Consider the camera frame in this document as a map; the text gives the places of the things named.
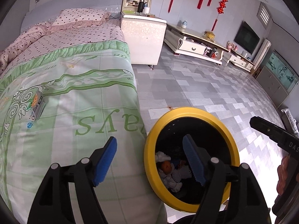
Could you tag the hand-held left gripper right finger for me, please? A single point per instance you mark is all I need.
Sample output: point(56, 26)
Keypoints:
point(193, 161)

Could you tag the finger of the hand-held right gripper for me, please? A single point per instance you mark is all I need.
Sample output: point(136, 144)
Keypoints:
point(275, 134)

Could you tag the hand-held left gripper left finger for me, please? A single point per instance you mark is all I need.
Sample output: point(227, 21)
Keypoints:
point(106, 161)

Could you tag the large white knotted plastic bag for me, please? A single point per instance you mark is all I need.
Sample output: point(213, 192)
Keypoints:
point(175, 178)

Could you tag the orange fruit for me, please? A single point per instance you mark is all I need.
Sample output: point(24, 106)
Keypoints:
point(166, 166)

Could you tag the yellow rimmed black bin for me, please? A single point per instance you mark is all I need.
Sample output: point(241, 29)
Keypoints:
point(193, 112)

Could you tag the person's right hand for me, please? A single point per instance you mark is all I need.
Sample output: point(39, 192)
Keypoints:
point(283, 175)

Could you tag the grey cabinet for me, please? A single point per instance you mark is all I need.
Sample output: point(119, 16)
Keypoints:
point(273, 86)

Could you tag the fish tank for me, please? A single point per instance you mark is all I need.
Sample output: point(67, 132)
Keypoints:
point(282, 71)

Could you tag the small white low cabinet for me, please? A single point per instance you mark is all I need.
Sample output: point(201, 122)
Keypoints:
point(240, 61)

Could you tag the small clear blue wrapper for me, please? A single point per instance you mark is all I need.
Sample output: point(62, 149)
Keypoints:
point(30, 121)

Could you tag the green orange snack packet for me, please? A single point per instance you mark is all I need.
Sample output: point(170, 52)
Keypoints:
point(37, 102)

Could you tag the pink figurine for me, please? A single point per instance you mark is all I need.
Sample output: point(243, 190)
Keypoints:
point(231, 46)

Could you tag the yellow toy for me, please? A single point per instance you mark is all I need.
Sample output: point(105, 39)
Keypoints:
point(210, 35)

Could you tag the white nightstand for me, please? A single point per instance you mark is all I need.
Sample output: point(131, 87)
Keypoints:
point(142, 39)

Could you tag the polka dot bed cover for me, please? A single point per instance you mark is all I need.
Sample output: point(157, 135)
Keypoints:
point(81, 35)

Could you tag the baby bottle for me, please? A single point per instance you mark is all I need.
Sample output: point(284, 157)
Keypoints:
point(185, 24)

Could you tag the pink dotted quilt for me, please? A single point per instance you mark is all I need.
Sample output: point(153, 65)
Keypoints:
point(21, 42)

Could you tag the polka dot pillow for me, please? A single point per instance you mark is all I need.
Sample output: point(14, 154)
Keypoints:
point(79, 16)

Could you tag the white paper roll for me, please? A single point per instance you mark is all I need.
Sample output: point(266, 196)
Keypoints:
point(146, 10)

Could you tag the white desktop shelf box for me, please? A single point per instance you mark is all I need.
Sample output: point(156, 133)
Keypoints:
point(130, 4)

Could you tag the black thermos bottle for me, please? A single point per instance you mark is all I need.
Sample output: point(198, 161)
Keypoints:
point(140, 5)

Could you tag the grey blue headboard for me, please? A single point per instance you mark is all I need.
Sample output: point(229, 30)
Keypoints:
point(70, 0)

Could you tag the wall mounted television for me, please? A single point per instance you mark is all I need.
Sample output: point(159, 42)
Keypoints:
point(247, 37)

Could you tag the louvred wall vent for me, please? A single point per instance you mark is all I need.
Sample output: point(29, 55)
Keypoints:
point(264, 15)

